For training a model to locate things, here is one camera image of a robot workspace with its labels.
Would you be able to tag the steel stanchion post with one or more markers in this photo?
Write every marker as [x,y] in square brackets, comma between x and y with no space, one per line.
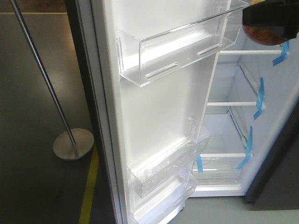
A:
[73,144]

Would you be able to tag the clear upper door shelf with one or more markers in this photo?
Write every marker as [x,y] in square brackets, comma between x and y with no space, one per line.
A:
[158,37]

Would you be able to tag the red yellow apple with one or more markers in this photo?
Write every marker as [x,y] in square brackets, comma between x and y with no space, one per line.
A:
[262,36]

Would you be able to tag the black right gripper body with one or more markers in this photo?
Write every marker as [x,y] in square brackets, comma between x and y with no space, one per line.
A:
[280,17]

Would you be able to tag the clear lower door shelf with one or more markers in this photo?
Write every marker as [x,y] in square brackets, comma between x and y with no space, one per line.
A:
[157,169]

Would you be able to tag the clear door shelf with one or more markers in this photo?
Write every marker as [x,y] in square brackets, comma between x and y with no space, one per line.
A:
[157,169]
[158,37]

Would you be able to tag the white fridge door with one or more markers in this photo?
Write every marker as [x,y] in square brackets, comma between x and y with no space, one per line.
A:
[133,123]

